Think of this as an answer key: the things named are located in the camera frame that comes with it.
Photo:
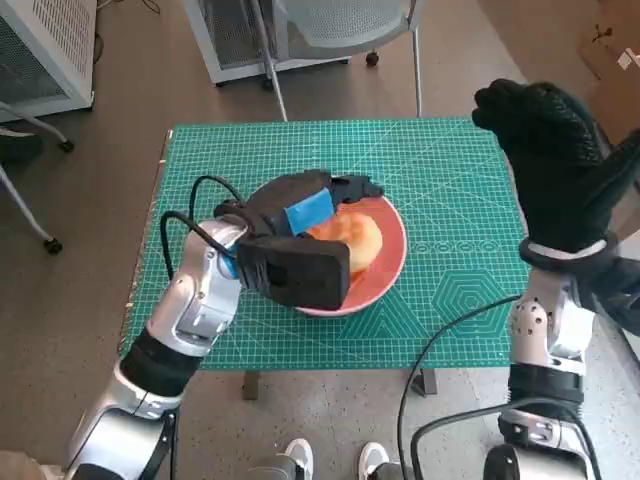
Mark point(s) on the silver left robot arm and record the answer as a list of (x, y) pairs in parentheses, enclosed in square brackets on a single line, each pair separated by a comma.
[(200, 300)]

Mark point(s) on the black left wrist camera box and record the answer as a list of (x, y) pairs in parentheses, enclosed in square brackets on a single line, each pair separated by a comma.
[(300, 275)]

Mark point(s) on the large white perforated cabinet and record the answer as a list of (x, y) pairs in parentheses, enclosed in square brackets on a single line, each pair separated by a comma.
[(45, 45)]

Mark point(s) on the white shoe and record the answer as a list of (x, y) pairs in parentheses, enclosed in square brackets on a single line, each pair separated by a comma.
[(299, 457), (372, 460)]

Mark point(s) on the oblong striped orange bread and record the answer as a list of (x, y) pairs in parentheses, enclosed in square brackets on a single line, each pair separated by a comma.
[(322, 233)]

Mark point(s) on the cardboard box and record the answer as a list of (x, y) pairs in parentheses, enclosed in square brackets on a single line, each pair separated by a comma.
[(615, 50)]

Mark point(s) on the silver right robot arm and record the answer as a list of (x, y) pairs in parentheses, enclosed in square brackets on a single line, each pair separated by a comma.
[(530, 320)]

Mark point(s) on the small white perforated cabinet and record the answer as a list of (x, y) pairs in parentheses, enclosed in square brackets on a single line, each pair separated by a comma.
[(225, 40)]

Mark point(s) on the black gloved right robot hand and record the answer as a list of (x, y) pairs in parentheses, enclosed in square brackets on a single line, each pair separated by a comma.
[(560, 175)]

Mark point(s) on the round bread bun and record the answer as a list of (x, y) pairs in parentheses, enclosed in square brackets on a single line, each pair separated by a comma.
[(360, 240)]

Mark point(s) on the pink bowl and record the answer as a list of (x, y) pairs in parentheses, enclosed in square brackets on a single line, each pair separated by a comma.
[(387, 260)]

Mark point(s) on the office chair with casters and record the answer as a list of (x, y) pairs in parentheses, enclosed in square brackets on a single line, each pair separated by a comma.
[(30, 120)]

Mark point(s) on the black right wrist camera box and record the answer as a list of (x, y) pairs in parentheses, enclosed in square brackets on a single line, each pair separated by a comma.
[(620, 295)]

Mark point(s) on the green cutting mat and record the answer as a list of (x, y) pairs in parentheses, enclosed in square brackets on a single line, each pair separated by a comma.
[(300, 145)]

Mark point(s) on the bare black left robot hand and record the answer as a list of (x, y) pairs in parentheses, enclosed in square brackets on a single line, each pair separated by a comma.
[(280, 200)]

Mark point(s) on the grey mesh chair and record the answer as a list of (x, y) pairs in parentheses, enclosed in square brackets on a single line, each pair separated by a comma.
[(340, 25)]

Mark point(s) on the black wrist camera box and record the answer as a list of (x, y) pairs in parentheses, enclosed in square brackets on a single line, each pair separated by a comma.
[(300, 275), (620, 295)]

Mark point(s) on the dark table leg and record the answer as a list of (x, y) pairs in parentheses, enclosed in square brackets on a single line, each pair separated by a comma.
[(251, 385), (427, 382)]

